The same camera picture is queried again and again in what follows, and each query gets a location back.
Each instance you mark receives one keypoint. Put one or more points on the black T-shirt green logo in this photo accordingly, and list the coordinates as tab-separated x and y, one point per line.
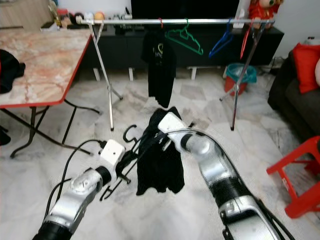
160	67
160	170

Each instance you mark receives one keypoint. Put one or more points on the blue plastic hanger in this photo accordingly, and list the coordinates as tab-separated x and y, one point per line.
221	44

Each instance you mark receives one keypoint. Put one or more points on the thin red hanger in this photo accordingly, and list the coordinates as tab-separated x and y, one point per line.
245	40

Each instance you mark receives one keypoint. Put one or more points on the red bin teal bag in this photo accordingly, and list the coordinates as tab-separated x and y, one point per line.
240	75

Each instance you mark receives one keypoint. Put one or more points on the orange round figurine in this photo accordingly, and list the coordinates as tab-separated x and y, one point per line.
99	16

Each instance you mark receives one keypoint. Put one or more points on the white round figurine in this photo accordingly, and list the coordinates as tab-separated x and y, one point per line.
88	17

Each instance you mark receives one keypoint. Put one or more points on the silver metal clothes rack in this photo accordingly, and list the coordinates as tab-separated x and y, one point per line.
180	21

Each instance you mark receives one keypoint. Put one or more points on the black round figurine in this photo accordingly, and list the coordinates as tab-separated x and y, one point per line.
77	19

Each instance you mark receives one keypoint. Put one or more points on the white box black lid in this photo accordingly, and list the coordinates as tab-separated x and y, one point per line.
48	27

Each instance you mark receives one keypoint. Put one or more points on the red-capped figurine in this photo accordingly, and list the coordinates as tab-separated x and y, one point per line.
62	18

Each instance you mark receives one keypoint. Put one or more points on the black television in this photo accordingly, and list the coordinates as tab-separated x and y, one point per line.
185	8

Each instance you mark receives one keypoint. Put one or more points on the gold blue trophy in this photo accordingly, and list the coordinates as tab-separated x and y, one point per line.
52	12

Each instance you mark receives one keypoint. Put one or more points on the dark grey sofa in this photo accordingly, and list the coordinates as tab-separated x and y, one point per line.
297	107

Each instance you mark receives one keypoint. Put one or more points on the light wooden cabinet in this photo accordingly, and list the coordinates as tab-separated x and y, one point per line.
25	12

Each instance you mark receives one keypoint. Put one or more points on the red plastic stool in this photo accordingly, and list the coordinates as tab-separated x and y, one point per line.
307	200

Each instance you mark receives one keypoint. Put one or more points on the red cushion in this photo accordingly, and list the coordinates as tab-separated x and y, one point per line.
307	65

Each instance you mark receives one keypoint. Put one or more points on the red-robed fortune doll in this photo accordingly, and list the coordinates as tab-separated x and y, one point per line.
265	8

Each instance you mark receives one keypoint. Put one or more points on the pink cat cushion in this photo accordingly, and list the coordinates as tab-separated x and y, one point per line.
318	70

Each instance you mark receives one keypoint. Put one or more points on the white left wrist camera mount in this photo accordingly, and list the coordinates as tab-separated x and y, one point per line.
113	152

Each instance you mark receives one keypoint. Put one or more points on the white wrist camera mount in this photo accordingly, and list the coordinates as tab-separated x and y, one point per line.
171	123
113	152

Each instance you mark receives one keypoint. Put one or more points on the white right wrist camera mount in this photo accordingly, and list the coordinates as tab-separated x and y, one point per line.
171	123

